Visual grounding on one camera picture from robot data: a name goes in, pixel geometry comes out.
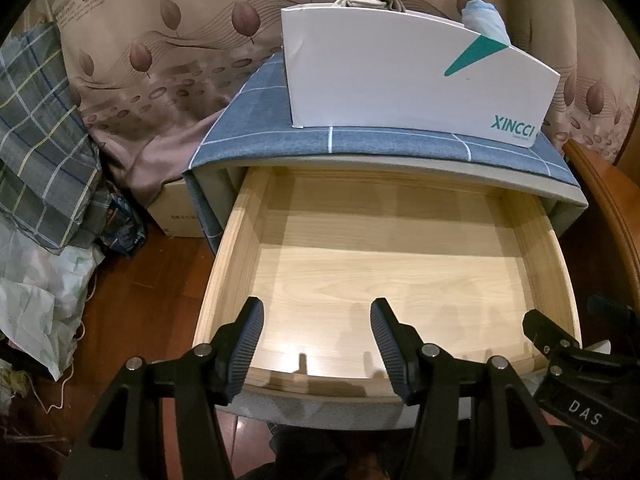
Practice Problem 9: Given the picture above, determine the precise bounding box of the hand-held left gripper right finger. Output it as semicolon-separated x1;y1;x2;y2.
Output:
370;297;576;480

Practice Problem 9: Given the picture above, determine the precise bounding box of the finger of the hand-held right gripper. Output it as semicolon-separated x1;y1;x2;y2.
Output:
587;294;640;329
522;309;584;361

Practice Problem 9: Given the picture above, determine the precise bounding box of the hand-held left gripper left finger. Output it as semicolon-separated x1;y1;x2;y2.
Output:
60;296;265;480

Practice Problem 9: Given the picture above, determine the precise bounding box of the wooden drawer with grey front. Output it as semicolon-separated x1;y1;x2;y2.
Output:
192;167;583;434

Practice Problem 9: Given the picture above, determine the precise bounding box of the white cardboard box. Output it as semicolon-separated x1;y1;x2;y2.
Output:
280;2;562;150

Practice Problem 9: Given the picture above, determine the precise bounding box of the blue and white sock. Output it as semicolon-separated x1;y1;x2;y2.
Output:
461;0;512;45

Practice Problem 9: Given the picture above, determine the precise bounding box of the wooden furniture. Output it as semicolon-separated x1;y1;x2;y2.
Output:
562;139;640;283

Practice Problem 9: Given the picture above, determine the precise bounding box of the brown cardboard box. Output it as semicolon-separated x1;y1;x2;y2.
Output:
147;180;211;239

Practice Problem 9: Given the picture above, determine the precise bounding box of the blue packet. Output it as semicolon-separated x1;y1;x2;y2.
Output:
100;185;147;260

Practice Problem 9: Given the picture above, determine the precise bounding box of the white plastic bag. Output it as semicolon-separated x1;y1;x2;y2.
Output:
0;220;107;382

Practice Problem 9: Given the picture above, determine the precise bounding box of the yellowish frayed cloth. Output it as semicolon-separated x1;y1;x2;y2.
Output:
0;367;37;407

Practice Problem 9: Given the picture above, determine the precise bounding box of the grey plaid cloth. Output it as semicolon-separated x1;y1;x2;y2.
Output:
0;22;114;254

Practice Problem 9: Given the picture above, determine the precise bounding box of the leaf print bed sheet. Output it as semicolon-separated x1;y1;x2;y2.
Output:
25;0;640;207

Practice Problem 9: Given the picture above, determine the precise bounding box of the white string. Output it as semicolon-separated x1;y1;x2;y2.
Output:
50;320;96;409

